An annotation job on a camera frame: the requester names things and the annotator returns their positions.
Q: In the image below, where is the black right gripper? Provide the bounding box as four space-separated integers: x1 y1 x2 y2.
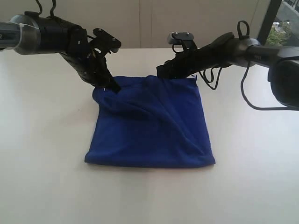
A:
156 43 224 79

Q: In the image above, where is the black window frame post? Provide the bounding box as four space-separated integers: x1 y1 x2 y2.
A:
257 0 282 45

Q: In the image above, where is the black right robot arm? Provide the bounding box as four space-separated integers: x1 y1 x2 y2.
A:
157 32 299 111

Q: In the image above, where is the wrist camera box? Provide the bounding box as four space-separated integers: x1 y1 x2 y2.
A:
90 28 121 55
167 32 194 45

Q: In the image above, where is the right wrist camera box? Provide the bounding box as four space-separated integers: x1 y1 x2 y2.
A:
167 32 194 45

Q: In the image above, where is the green tree outside window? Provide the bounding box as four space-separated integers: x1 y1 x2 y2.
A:
266 21 292 46

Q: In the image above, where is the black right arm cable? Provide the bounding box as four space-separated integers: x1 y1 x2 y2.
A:
200 20 296 111

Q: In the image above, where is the blue microfiber cloth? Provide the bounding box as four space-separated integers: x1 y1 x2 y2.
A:
85 76 215 168

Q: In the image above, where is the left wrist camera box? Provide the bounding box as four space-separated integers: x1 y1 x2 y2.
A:
90 28 121 55

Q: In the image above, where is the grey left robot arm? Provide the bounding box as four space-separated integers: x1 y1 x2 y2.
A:
0 11 121 93

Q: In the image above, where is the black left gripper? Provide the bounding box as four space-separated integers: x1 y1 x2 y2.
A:
60 28 121 93

